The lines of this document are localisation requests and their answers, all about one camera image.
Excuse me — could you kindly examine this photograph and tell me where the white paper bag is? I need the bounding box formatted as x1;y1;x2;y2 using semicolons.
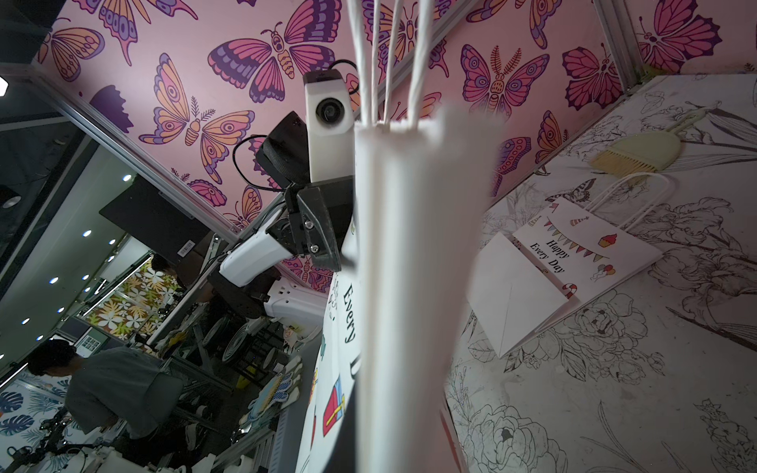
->
467;173;675;358
296;1;503;472

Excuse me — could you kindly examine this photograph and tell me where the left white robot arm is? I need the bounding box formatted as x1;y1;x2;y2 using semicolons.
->
215;108;355;289

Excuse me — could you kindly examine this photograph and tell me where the tan straw hat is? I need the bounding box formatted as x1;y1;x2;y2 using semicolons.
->
589;108;707;179

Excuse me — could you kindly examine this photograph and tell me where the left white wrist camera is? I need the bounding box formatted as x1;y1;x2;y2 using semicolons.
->
304;70;355;182

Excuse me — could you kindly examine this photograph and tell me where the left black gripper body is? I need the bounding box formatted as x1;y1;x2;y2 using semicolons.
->
283;177;355;272

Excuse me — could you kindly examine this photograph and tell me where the aluminium frame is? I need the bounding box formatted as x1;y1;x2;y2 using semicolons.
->
28;0;649;238

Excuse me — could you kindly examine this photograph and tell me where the person in grey shirt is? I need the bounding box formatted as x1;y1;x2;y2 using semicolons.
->
28;340;183;439

